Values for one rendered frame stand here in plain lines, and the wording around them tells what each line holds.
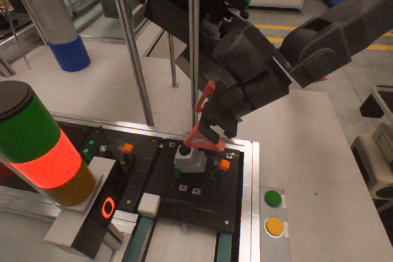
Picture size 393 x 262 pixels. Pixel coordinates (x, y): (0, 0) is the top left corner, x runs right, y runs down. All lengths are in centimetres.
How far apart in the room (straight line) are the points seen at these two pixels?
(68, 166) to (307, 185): 71
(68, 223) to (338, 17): 43
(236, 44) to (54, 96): 103
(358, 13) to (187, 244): 57
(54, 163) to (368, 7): 39
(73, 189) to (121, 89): 86
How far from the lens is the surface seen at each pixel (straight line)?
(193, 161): 52
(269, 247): 60
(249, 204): 63
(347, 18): 34
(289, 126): 96
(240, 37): 30
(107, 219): 38
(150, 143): 70
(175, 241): 63
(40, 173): 26
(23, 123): 22
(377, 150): 114
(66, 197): 30
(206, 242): 63
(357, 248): 81
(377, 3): 36
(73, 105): 111
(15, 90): 23
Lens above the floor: 153
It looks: 46 degrees down
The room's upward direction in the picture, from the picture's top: straight up
